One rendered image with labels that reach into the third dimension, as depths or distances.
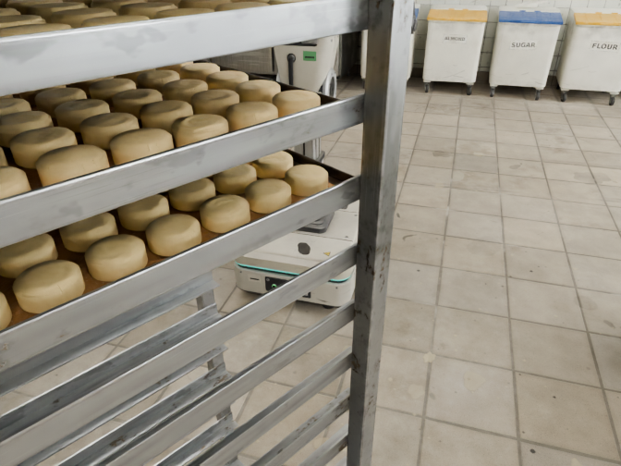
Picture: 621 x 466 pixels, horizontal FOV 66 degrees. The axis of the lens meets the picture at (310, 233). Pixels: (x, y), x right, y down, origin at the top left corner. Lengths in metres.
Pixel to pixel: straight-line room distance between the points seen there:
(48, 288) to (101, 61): 0.18
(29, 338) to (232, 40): 0.26
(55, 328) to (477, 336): 1.85
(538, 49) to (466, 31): 0.67
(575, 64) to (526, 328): 3.48
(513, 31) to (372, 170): 4.65
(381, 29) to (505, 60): 4.73
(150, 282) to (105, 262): 0.04
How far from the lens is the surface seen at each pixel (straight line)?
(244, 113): 0.47
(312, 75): 1.89
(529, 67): 5.22
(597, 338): 2.28
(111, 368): 1.03
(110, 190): 0.37
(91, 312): 0.41
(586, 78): 5.32
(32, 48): 0.33
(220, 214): 0.48
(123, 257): 0.44
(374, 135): 0.51
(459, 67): 5.20
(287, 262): 2.00
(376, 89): 0.49
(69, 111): 0.53
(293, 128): 0.45
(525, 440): 1.82
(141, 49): 0.36
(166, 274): 0.42
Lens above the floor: 1.38
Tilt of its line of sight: 32 degrees down
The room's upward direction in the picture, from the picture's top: 1 degrees counter-clockwise
